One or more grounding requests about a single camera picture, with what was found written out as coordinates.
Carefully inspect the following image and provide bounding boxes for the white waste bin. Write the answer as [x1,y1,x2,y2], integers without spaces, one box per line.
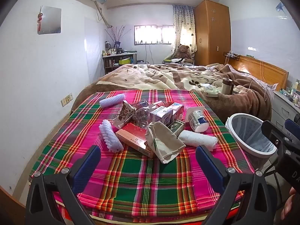
[225,113,278,169]

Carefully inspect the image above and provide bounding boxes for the wooden headboard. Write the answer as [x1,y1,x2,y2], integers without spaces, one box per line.
[228,55,289,92]

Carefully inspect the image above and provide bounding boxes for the brown patterned blanket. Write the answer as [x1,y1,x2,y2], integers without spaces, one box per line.
[70,63,274,123]

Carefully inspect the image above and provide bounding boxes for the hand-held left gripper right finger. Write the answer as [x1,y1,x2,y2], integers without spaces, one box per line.
[196,145,278,225]

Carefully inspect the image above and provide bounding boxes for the brown paper bag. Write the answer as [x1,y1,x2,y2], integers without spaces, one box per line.
[145,121,186,164]

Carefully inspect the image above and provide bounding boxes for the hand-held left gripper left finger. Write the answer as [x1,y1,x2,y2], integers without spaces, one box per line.
[25,145,102,225]

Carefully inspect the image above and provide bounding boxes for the small green box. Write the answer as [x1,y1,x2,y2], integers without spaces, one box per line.
[168,119,185,138]

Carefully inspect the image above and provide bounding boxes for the white cable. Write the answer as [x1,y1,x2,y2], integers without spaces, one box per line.
[248,60,268,102]

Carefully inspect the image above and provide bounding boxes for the clear plastic bottle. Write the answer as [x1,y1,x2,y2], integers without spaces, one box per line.
[132,101,174,129]

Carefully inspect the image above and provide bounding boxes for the plaid cloth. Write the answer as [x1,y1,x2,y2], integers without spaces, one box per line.
[30,89,256,219]

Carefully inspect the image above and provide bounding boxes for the red medicine box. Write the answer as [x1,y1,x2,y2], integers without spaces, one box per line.
[115,122,157,158]

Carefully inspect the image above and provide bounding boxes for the cluttered shelf unit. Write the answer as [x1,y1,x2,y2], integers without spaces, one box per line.
[102,52,138,75]

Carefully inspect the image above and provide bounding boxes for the pink milk carton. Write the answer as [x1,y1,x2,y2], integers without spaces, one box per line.
[167,103,185,123]
[149,106,174,126]

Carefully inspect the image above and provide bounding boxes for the window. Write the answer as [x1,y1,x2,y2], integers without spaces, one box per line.
[133,25,175,45]

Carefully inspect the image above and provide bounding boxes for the person's right hand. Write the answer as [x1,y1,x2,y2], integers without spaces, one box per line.
[281,187,297,221]

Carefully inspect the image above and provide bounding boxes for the white foam sleeve near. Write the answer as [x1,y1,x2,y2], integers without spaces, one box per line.
[98,119,124,152]

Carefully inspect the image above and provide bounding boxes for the power strip on wall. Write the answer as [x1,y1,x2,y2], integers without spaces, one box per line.
[223,51,240,59]

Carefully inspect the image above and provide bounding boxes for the brown teddy bear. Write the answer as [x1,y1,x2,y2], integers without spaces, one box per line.
[173,44,193,64]

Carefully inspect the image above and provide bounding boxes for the white yogurt cup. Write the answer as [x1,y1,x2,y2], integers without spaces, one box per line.
[187,106,209,133]

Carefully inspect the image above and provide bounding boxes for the dried branches in vase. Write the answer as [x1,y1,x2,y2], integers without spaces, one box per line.
[105,25,131,48]

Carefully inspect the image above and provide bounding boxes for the white foam net sleeve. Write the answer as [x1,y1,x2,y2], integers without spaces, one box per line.
[178,130,218,152]
[99,93,126,108]

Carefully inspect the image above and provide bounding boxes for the wall socket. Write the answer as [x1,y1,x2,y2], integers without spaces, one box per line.
[61,93,74,107]

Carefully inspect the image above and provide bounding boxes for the red drink can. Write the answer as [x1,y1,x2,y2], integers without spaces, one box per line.
[132,100,149,110]

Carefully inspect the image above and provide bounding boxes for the wooden wardrobe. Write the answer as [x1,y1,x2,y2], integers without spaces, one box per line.
[193,0,231,66]

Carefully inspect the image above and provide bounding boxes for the red hanging ornament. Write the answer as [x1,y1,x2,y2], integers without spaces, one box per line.
[37,7,44,32]

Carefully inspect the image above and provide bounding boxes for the patterned curtain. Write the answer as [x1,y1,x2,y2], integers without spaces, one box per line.
[173,4,197,52]

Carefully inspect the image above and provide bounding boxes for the blue wall decoration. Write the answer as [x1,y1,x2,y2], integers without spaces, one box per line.
[275,2,288,20]

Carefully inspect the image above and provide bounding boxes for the grey bin liner bag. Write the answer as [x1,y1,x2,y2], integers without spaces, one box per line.
[232,115,276,152]

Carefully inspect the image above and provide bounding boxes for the brown floral paper carton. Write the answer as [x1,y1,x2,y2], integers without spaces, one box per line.
[112,100,137,129]

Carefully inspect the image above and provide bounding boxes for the air conditioner pipe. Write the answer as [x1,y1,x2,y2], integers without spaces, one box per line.
[93,1,113,27]

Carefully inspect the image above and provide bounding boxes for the bottles on nightstand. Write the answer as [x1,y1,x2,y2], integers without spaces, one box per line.
[284,79,300,107]

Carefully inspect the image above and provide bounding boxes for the wall mirror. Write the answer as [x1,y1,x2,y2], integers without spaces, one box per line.
[38,6,62,35]

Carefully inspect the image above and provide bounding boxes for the grey nightstand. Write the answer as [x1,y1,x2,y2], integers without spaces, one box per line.
[272,90,300,132]

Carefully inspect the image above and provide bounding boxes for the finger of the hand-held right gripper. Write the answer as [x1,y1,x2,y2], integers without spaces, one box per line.
[284,119,300,135]
[261,120,290,146]

